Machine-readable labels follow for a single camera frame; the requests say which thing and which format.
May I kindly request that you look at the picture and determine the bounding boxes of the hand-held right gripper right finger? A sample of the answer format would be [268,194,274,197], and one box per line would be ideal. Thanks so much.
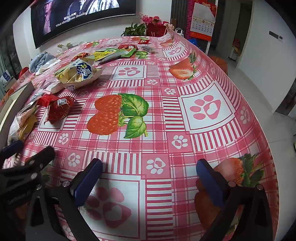
[196,159,274,241]

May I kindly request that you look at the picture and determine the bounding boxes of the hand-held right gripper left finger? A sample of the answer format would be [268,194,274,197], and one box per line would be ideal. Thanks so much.
[44,158,103,241]

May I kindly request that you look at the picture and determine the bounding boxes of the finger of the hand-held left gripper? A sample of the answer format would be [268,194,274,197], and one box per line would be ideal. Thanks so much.
[23,146,56,176]
[0,140,24,160]

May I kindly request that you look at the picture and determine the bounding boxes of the pink white snack packet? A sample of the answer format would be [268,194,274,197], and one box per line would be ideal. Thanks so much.
[45,81,80,94]
[7,115,22,145]

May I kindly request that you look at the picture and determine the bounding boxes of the gold snack packet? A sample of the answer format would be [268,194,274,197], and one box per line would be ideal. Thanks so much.
[15,105,38,141]

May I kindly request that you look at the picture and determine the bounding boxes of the beige tray box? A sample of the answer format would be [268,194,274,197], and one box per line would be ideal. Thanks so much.
[0,81,35,149]

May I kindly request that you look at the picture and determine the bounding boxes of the clear snack packet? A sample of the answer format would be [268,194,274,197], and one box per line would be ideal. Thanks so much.
[22,93,47,114]

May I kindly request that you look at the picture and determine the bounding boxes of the red snack packet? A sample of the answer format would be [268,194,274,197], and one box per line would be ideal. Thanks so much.
[37,94,75,124]

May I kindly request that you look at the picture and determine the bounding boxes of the yellow blue chips bag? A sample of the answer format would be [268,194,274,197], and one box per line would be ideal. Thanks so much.
[54,58,103,90]

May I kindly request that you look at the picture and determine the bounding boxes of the pink checked strawberry tablecloth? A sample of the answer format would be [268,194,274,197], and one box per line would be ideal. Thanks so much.
[0,31,281,241]

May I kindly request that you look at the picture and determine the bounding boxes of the white blue carton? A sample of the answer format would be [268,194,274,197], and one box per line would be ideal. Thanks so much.
[0,71,12,85]

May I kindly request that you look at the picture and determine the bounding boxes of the white cloth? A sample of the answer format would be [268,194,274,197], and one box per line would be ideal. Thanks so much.
[35,58,62,76]

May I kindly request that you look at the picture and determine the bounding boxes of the light blue clothing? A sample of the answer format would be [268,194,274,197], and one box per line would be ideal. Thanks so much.
[30,52,57,72]

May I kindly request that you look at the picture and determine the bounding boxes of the red gold patterned packet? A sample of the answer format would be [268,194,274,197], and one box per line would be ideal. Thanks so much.
[73,52,90,61]

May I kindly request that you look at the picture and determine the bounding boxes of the open cardboard box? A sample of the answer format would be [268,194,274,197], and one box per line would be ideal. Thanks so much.
[57,43,73,55]

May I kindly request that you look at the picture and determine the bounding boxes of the red plastic stool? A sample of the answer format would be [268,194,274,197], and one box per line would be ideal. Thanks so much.
[210,56,229,76]

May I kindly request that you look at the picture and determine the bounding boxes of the dark grey snack packet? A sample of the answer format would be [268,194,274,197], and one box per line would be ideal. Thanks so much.
[98,54,125,65]

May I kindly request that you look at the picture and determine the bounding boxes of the yellow snack packet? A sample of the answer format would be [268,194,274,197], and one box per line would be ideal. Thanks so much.
[92,48,118,61]

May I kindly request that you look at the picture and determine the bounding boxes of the green snack packet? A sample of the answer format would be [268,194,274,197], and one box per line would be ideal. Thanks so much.
[118,47,137,58]

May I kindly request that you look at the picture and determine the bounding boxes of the red white carton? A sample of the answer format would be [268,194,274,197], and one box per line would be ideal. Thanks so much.
[228,38,242,62]

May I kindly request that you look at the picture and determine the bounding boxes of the green potted plant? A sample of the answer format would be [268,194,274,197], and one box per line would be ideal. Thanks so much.
[121,23,148,37]

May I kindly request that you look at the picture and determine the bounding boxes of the red flower box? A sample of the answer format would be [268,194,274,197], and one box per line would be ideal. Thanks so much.
[146,24,167,37]

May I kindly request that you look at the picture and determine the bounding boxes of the pink artificial flowers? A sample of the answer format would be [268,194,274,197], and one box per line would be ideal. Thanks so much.
[139,13,175,30]

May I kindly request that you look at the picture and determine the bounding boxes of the wall television screen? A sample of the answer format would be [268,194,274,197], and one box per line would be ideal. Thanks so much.
[30,0,137,49]

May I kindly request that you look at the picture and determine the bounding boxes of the wall calendar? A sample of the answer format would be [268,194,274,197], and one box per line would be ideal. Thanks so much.
[190,2,216,42]

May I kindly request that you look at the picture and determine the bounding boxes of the wall switch panel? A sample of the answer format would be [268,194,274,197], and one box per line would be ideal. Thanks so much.
[269,31,284,43]

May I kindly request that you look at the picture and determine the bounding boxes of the red wall hanging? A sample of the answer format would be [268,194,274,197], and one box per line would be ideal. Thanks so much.
[187,0,197,40]

